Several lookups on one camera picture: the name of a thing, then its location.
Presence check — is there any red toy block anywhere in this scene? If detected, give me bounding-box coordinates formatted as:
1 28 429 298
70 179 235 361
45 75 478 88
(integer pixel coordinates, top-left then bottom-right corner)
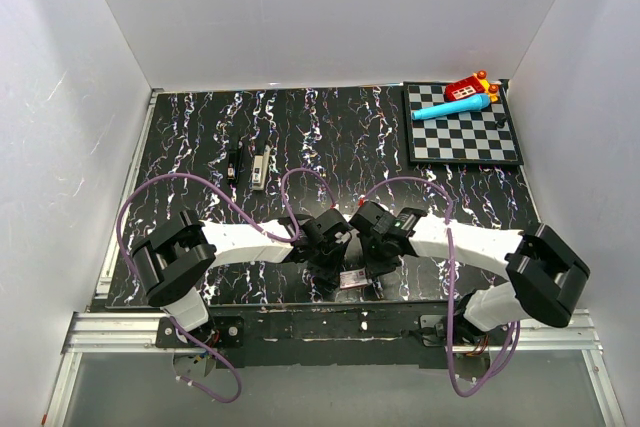
444 70 500 102

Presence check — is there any purple cable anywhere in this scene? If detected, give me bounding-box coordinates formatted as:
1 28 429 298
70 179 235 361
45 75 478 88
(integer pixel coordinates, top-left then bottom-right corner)
358 176 521 397
115 167 341 404

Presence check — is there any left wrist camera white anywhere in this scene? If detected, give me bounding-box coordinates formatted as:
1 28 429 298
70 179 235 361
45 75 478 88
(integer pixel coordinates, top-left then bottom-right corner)
302 208 352 245

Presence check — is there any red white staple box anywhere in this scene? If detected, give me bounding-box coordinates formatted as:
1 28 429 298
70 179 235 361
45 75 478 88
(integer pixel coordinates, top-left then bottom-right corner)
339 269 372 290

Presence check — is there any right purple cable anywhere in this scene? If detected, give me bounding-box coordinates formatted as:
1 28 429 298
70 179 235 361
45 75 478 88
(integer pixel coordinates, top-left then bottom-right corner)
358 176 521 397

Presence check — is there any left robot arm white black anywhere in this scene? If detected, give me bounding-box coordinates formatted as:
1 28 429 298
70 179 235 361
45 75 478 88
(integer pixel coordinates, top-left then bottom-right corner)
130 208 352 347

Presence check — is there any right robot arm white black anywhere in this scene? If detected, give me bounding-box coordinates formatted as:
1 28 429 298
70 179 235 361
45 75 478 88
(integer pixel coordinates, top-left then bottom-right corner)
350 201 590 345

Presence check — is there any black stapler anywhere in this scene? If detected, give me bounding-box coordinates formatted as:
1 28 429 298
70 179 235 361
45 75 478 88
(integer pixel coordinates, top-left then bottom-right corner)
226 140 244 186

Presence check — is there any blue toy marker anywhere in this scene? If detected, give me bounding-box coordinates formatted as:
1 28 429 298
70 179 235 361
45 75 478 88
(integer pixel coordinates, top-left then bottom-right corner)
411 93 491 121

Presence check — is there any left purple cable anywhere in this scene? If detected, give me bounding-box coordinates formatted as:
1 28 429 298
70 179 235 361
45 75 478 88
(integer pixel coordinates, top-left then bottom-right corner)
115 167 341 404

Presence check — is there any checkered chess board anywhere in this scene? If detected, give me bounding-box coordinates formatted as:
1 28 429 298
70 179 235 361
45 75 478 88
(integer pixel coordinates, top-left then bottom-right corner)
403 82 523 166

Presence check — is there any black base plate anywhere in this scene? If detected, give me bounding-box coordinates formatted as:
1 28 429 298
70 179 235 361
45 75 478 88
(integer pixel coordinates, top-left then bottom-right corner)
154 302 516 371

